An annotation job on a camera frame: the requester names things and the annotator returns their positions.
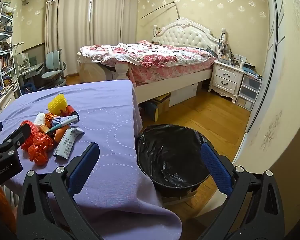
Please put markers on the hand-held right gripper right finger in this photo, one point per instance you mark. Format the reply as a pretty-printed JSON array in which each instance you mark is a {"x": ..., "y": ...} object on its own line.
[{"x": 216, "y": 167}]

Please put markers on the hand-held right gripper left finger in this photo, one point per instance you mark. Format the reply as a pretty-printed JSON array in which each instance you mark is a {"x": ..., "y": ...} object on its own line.
[{"x": 85, "y": 165}]

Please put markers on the red foam net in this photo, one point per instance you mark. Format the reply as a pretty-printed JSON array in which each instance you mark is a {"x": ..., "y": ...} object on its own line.
[{"x": 33, "y": 130}]

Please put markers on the small gold bottle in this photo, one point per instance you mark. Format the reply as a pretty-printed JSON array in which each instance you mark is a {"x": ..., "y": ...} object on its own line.
[{"x": 43, "y": 128}]

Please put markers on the white tissue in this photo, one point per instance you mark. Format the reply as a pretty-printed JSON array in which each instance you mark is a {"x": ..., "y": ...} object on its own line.
[{"x": 39, "y": 118}]

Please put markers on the grey white wrapper packet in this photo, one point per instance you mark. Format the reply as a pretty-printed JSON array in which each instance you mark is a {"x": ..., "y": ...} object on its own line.
[{"x": 66, "y": 143}]

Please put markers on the orange wrapper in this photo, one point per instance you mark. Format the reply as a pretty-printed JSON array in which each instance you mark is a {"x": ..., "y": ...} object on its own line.
[{"x": 50, "y": 118}]

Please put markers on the orange paper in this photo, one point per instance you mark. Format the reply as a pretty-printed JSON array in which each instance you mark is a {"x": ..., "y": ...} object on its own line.
[{"x": 58, "y": 135}]

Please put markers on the blue paper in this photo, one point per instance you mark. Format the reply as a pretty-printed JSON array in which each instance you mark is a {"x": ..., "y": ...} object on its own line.
[{"x": 57, "y": 122}]

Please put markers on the teal and white packet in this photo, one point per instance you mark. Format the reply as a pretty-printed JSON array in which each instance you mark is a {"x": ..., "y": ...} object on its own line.
[{"x": 70, "y": 120}]

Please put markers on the trash bin with black bag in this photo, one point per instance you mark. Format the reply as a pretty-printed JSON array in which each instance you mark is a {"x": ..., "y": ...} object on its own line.
[{"x": 170, "y": 155}]

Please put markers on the yellow foam net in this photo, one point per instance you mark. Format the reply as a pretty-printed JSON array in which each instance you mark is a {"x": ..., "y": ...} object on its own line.
[{"x": 56, "y": 103}]

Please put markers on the dark bottle with red label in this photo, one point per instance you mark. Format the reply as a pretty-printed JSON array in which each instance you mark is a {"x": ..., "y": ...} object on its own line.
[{"x": 70, "y": 110}]

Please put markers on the orange fuzzy cloth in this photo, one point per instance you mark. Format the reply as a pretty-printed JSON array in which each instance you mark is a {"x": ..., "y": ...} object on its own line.
[{"x": 3, "y": 210}]

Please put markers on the purple tablecloth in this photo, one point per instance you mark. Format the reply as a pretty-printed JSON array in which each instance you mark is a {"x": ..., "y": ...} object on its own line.
[{"x": 110, "y": 120}]

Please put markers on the grey study desk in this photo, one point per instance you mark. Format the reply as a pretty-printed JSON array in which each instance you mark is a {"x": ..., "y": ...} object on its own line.
[{"x": 31, "y": 70}]

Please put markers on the white bookshelf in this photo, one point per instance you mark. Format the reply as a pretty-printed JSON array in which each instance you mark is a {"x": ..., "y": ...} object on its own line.
[{"x": 5, "y": 50}]

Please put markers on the white storage box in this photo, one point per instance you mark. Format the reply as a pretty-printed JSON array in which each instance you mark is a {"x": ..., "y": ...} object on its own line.
[{"x": 182, "y": 95}]

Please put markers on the brown cardboard box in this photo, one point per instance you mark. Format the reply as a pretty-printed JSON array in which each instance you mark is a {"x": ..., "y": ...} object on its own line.
[{"x": 162, "y": 105}]

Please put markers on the light blue desk chair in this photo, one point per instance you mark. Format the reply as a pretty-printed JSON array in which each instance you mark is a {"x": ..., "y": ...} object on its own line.
[{"x": 52, "y": 60}]

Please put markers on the clear plastic drawer unit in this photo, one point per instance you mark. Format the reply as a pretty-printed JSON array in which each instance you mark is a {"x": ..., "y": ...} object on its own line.
[{"x": 248, "y": 90}]

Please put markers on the white nightstand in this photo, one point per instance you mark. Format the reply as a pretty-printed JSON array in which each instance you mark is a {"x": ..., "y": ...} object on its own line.
[{"x": 225, "y": 76}]

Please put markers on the stack of books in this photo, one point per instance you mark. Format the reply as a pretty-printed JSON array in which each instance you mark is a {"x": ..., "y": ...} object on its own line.
[{"x": 251, "y": 71}]

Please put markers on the pink floral bed sheet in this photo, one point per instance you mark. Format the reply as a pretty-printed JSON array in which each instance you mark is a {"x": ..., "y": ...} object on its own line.
[{"x": 170, "y": 70}]

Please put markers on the pile of small bedside items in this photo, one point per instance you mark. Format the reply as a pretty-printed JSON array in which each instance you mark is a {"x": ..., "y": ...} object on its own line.
[{"x": 227, "y": 55}]

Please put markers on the beige curtain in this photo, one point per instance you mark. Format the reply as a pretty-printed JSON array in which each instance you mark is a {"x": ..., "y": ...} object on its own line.
[
  {"x": 70, "y": 17},
  {"x": 115, "y": 12}
]

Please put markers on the floral quilt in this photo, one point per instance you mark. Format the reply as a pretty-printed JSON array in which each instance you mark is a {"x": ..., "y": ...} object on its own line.
[{"x": 152, "y": 52}]

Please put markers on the white bed with tufted headboard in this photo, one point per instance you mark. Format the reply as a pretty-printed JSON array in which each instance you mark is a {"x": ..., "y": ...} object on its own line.
[{"x": 185, "y": 35}]

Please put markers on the white sliding wardrobe door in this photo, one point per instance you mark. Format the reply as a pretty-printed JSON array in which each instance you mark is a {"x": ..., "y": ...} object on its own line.
[{"x": 272, "y": 42}]

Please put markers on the thin metal rod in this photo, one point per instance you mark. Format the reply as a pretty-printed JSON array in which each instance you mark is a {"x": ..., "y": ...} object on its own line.
[{"x": 176, "y": 10}]

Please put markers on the white wooden rail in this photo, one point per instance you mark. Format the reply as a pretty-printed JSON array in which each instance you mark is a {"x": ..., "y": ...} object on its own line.
[{"x": 2, "y": 102}]

